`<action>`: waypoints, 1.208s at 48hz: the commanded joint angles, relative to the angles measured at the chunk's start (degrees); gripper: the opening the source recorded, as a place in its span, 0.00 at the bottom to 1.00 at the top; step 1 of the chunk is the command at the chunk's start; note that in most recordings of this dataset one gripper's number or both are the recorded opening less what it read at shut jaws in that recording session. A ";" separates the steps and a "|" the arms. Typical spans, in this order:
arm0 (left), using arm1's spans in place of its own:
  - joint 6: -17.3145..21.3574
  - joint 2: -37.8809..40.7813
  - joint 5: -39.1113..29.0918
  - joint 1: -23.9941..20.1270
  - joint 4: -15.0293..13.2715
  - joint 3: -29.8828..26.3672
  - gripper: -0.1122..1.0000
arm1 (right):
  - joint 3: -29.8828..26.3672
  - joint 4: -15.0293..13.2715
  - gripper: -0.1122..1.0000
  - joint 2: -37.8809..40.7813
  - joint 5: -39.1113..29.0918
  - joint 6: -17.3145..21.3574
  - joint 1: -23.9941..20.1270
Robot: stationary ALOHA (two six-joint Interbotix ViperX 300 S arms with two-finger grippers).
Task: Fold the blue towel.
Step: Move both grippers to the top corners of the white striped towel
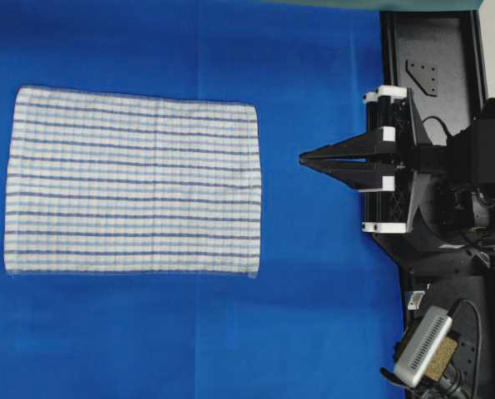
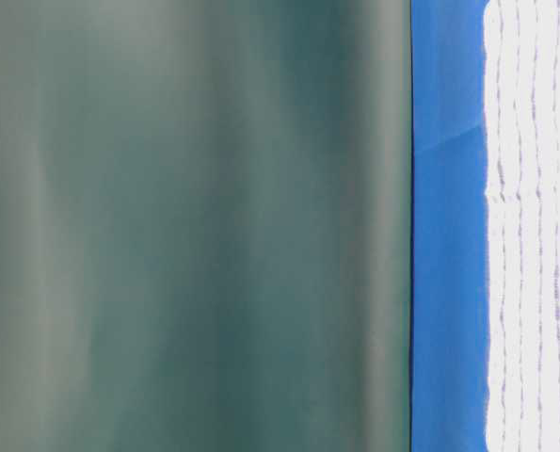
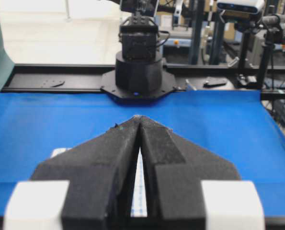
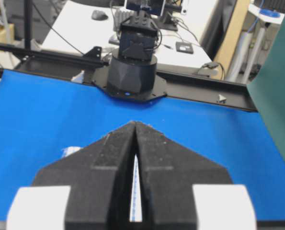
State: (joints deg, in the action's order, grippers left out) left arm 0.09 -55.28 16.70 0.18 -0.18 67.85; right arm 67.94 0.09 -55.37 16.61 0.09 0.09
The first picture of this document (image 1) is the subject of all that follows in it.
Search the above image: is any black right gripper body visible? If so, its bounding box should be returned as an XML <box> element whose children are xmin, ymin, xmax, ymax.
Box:
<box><xmin>361</xmin><ymin>85</ymin><xmax>432</xmax><ymax>233</ymax></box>

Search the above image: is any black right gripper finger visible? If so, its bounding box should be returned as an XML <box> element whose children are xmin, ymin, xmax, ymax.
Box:
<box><xmin>300</xmin><ymin>160</ymin><xmax>395</xmax><ymax>192</ymax></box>
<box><xmin>299</xmin><ymin>126</ymin><xmax>396</xmax><ymax>160</ymax></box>

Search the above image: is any blue white striped towel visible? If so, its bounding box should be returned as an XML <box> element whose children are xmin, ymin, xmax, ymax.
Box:
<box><xmin>3</xmin><ymin>86</ymin><xmax>262</xmax><ymax>276</ymax></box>

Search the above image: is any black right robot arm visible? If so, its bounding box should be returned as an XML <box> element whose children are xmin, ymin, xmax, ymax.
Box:
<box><xmin>299</xmin><ymin>86</ymin><xmax>495</xmax><ymax>249</ymax></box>

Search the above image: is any blue table cloth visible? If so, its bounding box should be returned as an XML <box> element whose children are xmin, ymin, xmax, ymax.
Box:
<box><xmin>0</xmin><ymin>1</ymin><xmax>403</xmax><ymax>398</ymax></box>

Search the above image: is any silver ventilated hub box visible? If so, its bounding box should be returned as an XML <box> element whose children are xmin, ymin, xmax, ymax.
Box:
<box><xmin>394</xmin><ymin>306</ymin><xmax>453</xmax><ymax>388</ymax></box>

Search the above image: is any cork pad block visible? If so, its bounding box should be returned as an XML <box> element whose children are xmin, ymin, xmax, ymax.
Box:
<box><xmin>424</xmin><ymin>337</ymin><xmax>458</xmax><ymax>382</ymax></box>

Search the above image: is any black triangular corner bracket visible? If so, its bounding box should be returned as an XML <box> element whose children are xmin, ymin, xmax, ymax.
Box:
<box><xmin>405</xmin><ymin>59</ymin><xmax>438</xmax><ymax>97</ymax></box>

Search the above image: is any black aluminium frame base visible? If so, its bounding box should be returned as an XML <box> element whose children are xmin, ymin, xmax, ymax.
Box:
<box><xmin>374</xmin><ymin>11</ymin><xmax>495</xmax><ymax>398</ymax></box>

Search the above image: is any black cable at hub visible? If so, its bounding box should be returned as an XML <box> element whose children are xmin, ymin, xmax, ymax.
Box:
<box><xmin>448</xmin><ymin>298</ymin><xmax>481</xmax><ymax>399</ymax></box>

